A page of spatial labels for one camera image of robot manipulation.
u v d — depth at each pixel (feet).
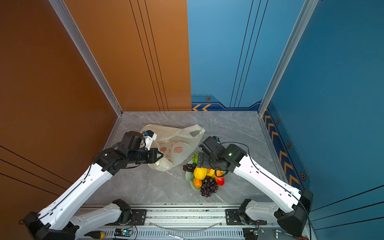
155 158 2.00
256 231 2.28
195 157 2.72
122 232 2.33
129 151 1.73
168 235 2.27
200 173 2.48
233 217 2.38
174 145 3.04
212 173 2.65
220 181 2.48
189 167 2.72
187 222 2.38
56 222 1.25
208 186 2.44
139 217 2.46
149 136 2.12
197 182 2.48
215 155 1.69
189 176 2.72
